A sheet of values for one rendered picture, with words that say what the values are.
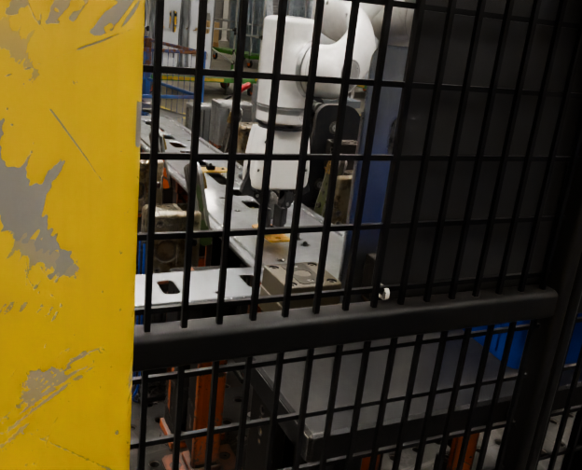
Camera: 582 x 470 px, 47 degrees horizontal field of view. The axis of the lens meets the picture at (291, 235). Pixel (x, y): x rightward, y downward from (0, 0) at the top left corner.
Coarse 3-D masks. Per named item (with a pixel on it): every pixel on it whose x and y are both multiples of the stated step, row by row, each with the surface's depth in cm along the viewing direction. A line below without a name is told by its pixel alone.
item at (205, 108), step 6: (186, 108) 209; (192, 108) 204; (204, 108) 206; (210, 108) 206; (186, 114) 210; (204, 114) 206; (210, 114) 207; (186, 120) 210; (204, 120) 207; (210, 120) 208; (186, 126) 210; (204, 126) 208; (204, 132) 208; (204, 138) 209
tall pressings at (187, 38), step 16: (176, 0) 969; (192, 0) 981; (208, 0) 994; (176, 16) 1022; (192, 16) 987; (144, 32) 1001; (176, 32) 982; (192, 32) 994; (176, 48) 988; (208, 48) 1013; (176, 64) 997; (192, 64) 1006; (208, 64) 1019
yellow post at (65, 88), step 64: (0, 0) 24; (64, 0) 25; (128, 0) 26; (0, 64) 25; (64, 64) 26; (128, 64) 27; (0, 128) 26; (64, 128) 27; (128, 128) 28; (0, 192) 26; (64, 192) 28; (128, 192) 29; (0, 256) 27; (64, 256) 28; (128, 256) 30; (0, 320) 28; (64, 320) 29; (128, 320) 31; (0, 384) 29; (64, 384) 30; (128, 384) 32; (0, 448) 30; (64, 448) 31; (128, 448) 34
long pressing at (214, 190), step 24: (144, 120) 205; (168, 120) 208; (144, 144) 174; (168, 144) 176; (168, 168) 152; (240, 168) 158; (216, 192) 136; (216, 216) 121; (240, 216) 122; (288, 216) 126; (312, 216) 127; (240, 240) 110; (264, 240) 112; (312, 240) 114; (336, 240) 116; (264, 264) 101; (336, 264) 104
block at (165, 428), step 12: (168, 288) 101; (168, 312) 102; (180, 312) 97; (168, 384) 107; (168, 396) 106; (168, 408) 107; (168, 420) 107; (168, 432) 106; (228, 432) 110; (168, 444) 105; (180, 444) 104
